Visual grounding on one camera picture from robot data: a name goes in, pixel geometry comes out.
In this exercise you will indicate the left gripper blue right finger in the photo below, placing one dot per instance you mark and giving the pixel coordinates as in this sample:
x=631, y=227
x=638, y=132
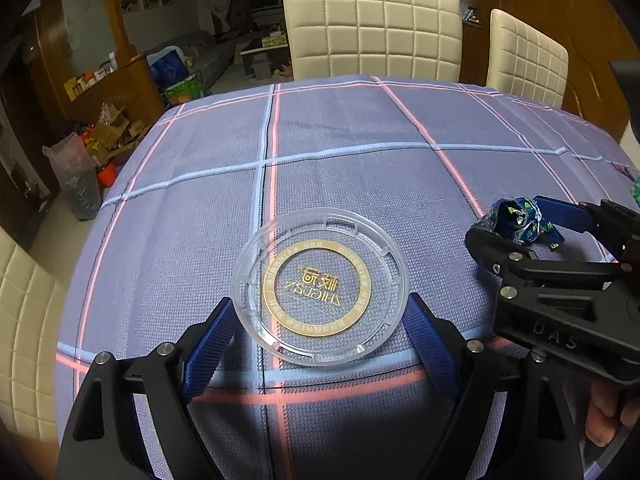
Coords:
x=537, y=438

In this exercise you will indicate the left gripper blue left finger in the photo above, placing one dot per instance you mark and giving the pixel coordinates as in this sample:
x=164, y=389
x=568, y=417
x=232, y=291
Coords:
x=102, y=437

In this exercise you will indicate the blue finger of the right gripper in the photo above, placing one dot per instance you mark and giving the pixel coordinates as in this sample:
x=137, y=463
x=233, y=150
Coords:
x=565, y=214
x=493, y=252

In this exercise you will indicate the blue snack wrapper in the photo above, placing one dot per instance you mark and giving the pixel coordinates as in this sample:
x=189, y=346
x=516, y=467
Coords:
x=521, y=221

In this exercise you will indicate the clear round plastic lid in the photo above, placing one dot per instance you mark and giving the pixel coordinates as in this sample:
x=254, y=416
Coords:
x=320, y=287

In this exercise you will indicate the grey plastic trash bag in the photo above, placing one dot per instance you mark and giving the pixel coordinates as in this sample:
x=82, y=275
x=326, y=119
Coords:
x=76, y=174

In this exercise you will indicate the person's right hand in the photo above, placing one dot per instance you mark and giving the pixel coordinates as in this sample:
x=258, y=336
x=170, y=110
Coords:
x=603, y=417

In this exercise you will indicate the beaded green tissue box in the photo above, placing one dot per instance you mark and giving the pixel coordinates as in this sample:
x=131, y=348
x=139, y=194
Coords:
x=635, y=191

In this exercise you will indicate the cream chair on left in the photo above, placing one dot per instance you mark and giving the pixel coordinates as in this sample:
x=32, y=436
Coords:
x=32, y=301

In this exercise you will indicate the cream chair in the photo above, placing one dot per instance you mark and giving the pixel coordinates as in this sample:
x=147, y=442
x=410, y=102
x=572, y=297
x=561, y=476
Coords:
x=396, y=38
x=525, y=62
x=32, y=301

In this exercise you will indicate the cream chair far right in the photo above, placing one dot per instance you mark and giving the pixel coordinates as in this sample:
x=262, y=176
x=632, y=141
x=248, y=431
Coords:
x=525, y=62

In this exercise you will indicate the purple plaid tablecloth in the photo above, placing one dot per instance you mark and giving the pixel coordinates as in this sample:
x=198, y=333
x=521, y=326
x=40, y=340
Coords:
x=420, y=159

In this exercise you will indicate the wooden door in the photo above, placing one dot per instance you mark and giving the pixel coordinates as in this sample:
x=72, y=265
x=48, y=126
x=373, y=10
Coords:
x=594, y=36

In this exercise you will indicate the orange bucket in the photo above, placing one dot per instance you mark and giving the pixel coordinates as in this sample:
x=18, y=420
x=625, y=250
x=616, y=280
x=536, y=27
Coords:
x=107, y=175

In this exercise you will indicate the cream chair far middle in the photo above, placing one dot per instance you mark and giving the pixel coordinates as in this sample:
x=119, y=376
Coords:
x=396, y=38

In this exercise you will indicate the dark coffee table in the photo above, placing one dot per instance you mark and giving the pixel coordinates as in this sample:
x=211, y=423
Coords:
x=272, y=50

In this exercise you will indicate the cardboard boxes pile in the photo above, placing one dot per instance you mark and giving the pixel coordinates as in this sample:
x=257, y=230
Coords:
x=113, y=135

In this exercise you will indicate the colourful shopping bag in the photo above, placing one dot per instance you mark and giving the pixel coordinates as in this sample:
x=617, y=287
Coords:
x=184, y=91

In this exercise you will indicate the grey sofa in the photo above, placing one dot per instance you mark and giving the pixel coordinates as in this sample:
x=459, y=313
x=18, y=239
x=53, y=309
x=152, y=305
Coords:
x=210, y=57

